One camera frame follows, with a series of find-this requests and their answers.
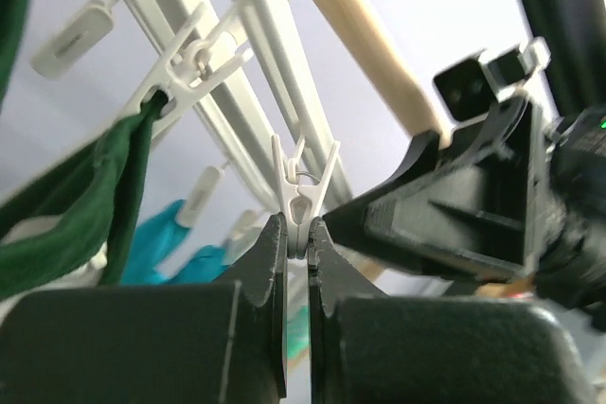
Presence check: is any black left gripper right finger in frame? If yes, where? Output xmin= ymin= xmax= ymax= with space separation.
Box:
xmin=308 ymin=220 xmax=597 ymax=403

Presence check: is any white plastic clip hanger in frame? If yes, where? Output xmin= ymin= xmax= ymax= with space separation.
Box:
xmin=28 ymin=0 xmax=361 ymax=258

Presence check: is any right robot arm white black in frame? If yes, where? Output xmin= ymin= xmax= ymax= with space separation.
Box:
xmin=323 ymin=0 xmax=605 ymax=330

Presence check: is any teal blue shirt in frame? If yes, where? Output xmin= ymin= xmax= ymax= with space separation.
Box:
xmin=120 ymin=198 xmax=309 ymax=360

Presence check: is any wooden drying rack frame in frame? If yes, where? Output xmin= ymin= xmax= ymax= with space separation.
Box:
xmin=276 ymin=0 xmax=531 ymax=301

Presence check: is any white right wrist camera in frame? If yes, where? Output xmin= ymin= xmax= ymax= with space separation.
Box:
xmin=433 ymin=37 xmax=551 ymax=123

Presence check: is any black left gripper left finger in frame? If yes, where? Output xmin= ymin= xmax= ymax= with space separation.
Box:
xmin=1 ymin=214 xmax=287 ymax=403

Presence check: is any white green t-shirt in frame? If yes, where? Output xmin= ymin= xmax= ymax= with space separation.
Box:
xmin=0 ymin=0 xmax=174 ymax=301

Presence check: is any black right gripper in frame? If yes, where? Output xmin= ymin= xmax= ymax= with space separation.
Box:
xmin=323 ymin=97 xmax=544 ymax=281

